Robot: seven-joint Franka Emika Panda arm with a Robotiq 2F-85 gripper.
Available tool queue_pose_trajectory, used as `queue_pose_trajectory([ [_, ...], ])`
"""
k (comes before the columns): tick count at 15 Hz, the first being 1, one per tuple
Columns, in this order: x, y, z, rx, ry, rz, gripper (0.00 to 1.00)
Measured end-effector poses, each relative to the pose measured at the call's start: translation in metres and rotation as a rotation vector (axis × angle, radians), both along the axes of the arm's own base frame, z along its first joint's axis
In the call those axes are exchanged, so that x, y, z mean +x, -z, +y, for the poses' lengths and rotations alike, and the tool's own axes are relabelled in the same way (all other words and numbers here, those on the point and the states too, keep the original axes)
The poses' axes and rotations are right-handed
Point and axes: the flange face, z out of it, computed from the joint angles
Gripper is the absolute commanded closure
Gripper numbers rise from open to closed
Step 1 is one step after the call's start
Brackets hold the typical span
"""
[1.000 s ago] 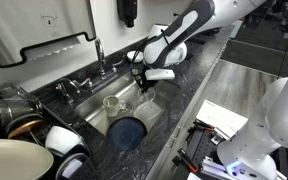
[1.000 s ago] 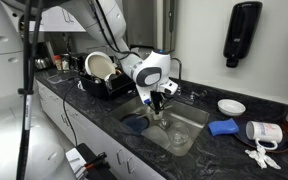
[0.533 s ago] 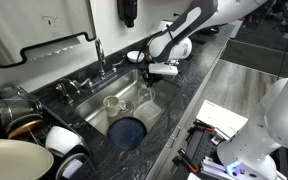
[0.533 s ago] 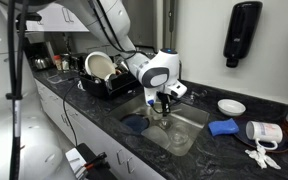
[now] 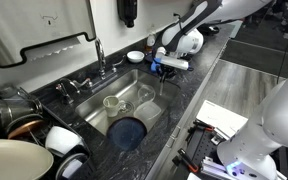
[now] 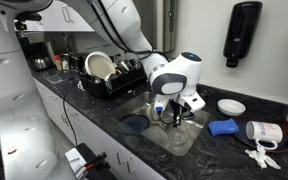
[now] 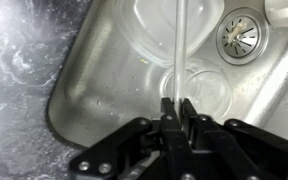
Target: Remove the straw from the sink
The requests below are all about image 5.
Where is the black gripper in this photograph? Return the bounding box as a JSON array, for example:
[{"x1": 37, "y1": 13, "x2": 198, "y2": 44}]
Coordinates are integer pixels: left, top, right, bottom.
[{"x1": 157, "y1": 64, "x2": 179, "y2": 84}]

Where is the stainless steel sink basin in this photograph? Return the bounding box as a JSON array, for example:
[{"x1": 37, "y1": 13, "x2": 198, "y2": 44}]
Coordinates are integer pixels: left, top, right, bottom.
[{"x1": 74, "y1": 68, "x2": 182, "y2": 138}]

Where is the sink drain strainer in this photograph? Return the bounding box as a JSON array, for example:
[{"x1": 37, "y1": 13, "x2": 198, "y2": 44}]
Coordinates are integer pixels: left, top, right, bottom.
[{"x1": 118, "y1": 100, "x2": 136, "y2": 114}]

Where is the blue sponge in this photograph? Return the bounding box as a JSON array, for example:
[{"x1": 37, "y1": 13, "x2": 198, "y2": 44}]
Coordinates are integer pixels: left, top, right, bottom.
[{"x1": 150, "y1": 58, "x2": 161, "y2": 75}]

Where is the clear glass bowl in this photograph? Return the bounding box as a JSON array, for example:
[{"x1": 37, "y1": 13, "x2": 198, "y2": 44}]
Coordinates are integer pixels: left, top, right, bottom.
[{"x1": 137, "y1": 84, "x2": 157, "y2": 104}]

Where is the small white bowl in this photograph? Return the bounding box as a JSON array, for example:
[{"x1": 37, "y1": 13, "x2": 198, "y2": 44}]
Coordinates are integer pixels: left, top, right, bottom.
[{"x1": 126, "y1": 50, "x2": 145, "y2": 64}]

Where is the orange dish soap bottle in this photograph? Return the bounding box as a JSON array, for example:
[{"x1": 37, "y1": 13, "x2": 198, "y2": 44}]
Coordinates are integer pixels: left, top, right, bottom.
[{"x1": 144, "y1": 26, "x2": 158, "y2": 54}]

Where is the clear plastic lid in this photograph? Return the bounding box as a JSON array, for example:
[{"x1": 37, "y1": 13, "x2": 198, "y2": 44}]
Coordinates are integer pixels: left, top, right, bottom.
[{"x1": 133, "y1": 101, "x2": 163, "y2": 129}]

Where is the grey base cabinet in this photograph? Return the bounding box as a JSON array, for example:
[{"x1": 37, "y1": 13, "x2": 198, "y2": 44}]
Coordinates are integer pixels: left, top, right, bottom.
[{"x1": 145, "y1": 34, "x2": 232, "y2": 180}]

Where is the clear glass cup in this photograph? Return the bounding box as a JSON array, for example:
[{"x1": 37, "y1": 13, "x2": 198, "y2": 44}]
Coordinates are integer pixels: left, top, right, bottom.
[{"x1": 102, "y1": 95, "x2": 127, "y2": 118}]

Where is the black orange clamp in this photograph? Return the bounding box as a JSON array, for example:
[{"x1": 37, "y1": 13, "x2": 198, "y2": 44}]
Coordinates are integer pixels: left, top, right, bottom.
[
  {"x1": 185, "y1": 119, "x2": 216, "y2": 143},
  {"x1": 172, "y1": 148, "x2": 201, "y2": 174}
]

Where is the chrome gooseneck faucet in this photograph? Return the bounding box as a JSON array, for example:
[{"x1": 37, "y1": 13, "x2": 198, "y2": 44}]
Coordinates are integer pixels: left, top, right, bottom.
[{"x1": 94, "y1": 37, "x2": 108, "y2": 80}]

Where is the dark blue round plate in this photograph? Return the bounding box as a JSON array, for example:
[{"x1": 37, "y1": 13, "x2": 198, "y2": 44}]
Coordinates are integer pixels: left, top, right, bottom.
[{"x1": 106, "y1": 116, "x2": 148, "y2": 152}]

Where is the black round object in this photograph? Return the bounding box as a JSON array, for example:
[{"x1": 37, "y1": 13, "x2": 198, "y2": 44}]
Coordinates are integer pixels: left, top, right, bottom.
[{"x1": 197, "y1": 24, "x2": 220, "y2": 37}]

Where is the black perforated mounting board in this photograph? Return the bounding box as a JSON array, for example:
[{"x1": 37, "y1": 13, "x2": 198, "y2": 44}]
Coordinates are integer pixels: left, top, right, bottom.
[{"x1": 180, "y1": 126, "x2": 238, "y2": 180}]

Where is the small chrome side tap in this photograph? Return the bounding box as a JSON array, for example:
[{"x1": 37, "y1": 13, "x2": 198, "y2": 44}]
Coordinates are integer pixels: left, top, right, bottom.
[{"x1": 54, "y1": 77, "x2": 82, "y2": 105}]

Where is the aluminium extrusion bar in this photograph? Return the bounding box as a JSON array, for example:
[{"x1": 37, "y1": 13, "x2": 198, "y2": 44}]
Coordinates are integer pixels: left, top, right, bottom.
[{"x1": 200, "y1": 156, "x2": 233, "y2": 180}]

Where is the black dish rack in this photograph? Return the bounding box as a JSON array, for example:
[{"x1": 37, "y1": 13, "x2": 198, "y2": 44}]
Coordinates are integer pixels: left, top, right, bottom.
[{"x1": 0, "y1": 86, "x2": 97, "y2": 180}]

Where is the white paper towel sheet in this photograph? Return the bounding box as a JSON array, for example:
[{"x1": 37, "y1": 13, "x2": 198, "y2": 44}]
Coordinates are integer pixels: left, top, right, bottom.
[{"x1": 25, "y1": 35, "x2": 83, "y2": 63}]

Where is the white bowl in rack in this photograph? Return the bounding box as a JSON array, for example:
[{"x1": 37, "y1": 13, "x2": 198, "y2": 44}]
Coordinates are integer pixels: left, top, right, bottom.
[{"x1": 44, "y1": 125, "x2": 85, "y2": 158}]

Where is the dark rimmed bowl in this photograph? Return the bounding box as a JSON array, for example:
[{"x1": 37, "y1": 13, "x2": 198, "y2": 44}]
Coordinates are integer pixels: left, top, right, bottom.
[{"x1": 54, "y1": 152, "x2": 90, "y2": 180}]

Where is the copper pan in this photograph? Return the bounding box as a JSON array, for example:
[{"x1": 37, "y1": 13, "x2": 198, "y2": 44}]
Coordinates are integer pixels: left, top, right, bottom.
[{"x1": 5, "y1": 114, "x2": 47, "y2": 141}]

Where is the steel paper towel dispenser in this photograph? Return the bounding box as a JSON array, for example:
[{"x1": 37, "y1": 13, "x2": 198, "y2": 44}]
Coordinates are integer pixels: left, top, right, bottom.
[{"x1": 0, "y1": 0, "x2": 97, "y2": 69}]

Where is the stainless steel pot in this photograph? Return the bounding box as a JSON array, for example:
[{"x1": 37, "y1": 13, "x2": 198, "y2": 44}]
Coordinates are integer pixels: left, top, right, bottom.
[{"x1": 0, "y1": 84, "x2": 43, "y2": 129}]

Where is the large cream plate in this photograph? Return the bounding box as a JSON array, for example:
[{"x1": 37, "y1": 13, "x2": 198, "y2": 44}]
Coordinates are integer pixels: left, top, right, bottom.
[{"x1": 0, "y1": 138, "x2": 55, "y2": 180}]

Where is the chrome faucet handle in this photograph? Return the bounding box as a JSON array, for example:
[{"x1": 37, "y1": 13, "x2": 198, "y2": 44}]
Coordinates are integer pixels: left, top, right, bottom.
[
  {"x1": 71, "y1": 77, "x2": 94, "y2": 95},
  {"x1": 112, "y1": 55, "x2": 128, "y2": 74}
]

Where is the metal cabinet handle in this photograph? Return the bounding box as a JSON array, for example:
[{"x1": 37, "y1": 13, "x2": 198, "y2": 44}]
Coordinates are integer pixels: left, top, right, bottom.
[
  {"x1": 165, "y1": 135, "x2": 177, "y2": 149},
  {"x1": 171, "y1": 125, "x2": 182, "y2": 139}
]

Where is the black wall soap dispenser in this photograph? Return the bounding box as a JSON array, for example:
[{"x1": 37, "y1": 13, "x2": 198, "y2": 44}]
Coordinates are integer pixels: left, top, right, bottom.
[{"x1": 117, "y1": 0, "x2": 138, "y2": 29}]

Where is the small grey bracket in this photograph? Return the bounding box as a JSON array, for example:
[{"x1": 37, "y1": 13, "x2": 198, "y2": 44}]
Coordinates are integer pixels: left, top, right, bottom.
[{"x1": 211, "y1": 133, "x2": 223, "y2": 146}]

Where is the thin black hanging cable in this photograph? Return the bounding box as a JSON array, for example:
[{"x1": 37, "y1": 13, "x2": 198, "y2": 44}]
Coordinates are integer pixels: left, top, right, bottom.
[{"x1": 276, "y1": 28, "x2": 288, "y2": 84}]

